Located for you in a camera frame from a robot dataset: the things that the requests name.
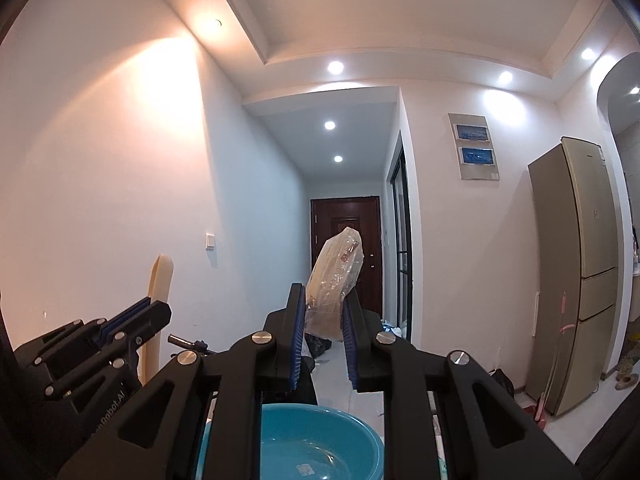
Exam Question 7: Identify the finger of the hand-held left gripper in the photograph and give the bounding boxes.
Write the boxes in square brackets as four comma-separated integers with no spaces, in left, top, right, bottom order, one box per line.
[15,297,152,367]
[42,302,173,399]

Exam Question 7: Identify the beige slippers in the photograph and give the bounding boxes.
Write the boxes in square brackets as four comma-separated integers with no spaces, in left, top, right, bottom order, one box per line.
[612,355,640,392]

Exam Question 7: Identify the beige curved board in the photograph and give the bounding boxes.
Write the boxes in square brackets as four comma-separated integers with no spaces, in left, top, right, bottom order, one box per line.
[140,254,174,386]

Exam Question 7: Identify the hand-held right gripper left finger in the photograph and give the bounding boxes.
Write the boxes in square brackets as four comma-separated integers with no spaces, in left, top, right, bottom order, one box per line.
[57,282,307,480]

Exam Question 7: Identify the blue plastic basin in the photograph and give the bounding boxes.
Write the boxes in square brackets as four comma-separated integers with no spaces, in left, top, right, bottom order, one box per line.
[197,402,386,480]

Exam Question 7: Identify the brown wooden door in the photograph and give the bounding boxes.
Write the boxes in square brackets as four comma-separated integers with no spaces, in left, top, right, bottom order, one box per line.
[310,197,382,343]

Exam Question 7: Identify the black trash bag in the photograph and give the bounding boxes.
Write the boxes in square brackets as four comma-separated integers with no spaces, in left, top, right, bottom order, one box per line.
[306,335,332,362]

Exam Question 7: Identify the black floor bag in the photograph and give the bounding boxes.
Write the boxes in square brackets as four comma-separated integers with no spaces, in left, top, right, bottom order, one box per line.
[492,369,516,397]

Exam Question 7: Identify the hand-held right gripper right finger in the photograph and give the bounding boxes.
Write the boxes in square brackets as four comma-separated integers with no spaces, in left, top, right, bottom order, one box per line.
[342,294,583,480]

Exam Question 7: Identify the grey wall panel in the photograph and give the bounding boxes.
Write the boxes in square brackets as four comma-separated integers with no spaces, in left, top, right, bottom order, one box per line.
[447,112,502,181]

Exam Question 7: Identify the black framed glass door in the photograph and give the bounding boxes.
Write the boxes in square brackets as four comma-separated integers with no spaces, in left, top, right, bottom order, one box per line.
[385,130,415,343]

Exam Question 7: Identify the clear plastic packet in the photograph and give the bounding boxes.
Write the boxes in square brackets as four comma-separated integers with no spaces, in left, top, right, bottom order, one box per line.
[304,226,365,343]

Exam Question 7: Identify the beige refrigerator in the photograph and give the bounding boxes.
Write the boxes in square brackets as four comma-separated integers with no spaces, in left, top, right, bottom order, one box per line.
[527,136,621,417]

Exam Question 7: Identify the pink mop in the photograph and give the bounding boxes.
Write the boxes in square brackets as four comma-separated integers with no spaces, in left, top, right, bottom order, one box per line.
[534,290,576,423]

